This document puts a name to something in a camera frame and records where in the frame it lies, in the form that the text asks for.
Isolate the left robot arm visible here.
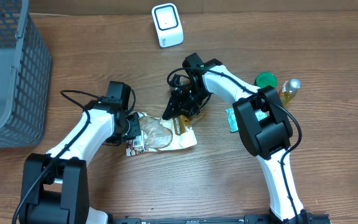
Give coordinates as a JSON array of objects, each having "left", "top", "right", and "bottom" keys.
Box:
[{"left": 12, "top": 81, "right": 140, "bottom": 223}]

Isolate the teal white snack packet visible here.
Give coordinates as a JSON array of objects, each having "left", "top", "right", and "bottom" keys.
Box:
[{"left": 226, "top": 108, "right": 267, "bottom": 133}]

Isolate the yellow liquid bottle silver cap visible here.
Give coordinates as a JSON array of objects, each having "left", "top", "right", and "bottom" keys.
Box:
[{"left": 278, "top": 78, "right": 301, "bottom": 106}]

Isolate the grey plastic mesh basket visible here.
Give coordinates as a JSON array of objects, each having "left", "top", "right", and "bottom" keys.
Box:
[{"left": 0, "top": 1, "right": 52, "bottom": 147}]

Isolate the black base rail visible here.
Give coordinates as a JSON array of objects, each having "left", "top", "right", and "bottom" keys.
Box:
[{"left": 108, "top": 213, "right": 331, "bottom": 224}]

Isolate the brown snack packet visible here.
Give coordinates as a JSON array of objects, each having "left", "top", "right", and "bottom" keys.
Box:
[{"left": 126, "top": 111, "right": 197, "bottom": 157}]

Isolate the green lid white jar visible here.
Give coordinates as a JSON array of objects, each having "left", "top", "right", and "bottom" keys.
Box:
[{"left": 254, "top": 72, "right": 277, "bottom": 88}]

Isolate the white barcode scanner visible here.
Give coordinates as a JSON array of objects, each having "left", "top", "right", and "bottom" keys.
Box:
[{"left": 151, "top": 3, "right": 184, "bottom": 48}]

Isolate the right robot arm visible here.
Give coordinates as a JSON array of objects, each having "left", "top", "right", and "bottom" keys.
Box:
[{"left": 162, "top": 53, "right": 307, "bottom": 223}]

